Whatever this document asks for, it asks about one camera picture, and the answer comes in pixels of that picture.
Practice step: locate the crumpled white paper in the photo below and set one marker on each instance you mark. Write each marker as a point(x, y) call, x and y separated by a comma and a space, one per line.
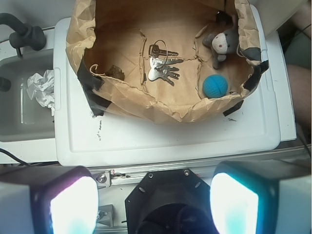
point(41, 88)

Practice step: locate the grey sink basin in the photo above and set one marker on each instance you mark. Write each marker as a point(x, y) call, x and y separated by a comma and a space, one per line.
point(22, 118)

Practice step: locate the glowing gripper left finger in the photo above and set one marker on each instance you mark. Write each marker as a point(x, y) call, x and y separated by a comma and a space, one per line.
point(48, 200)

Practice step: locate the brown paper bag tray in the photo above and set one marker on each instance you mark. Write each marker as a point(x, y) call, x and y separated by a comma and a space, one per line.
point(103, 33)

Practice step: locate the grey plush donkey toy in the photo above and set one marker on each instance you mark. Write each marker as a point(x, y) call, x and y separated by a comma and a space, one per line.
point(223, 43)

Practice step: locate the silver key bunch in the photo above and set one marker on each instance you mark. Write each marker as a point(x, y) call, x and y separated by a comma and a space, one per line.
point(161, 63)

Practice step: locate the black octagonal mount plate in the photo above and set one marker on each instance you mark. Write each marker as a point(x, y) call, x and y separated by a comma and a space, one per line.
point(170, 202)

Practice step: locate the brown rock lump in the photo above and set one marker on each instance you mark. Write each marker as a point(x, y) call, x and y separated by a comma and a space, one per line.
point(115, 72)

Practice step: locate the white plastic bin lid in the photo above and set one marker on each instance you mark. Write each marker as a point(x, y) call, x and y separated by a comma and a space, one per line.
point(113, 140)

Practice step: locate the blue textured ball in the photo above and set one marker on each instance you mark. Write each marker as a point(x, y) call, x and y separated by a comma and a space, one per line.
point(215, 86)

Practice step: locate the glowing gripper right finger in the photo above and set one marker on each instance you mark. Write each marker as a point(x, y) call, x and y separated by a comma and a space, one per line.
point(262, 197)

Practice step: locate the aluminium frame rail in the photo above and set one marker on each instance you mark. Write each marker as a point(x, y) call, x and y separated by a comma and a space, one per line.
point(109, 176)

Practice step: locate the dark grey faucet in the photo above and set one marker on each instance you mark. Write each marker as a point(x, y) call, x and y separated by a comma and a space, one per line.
point(24, 34)

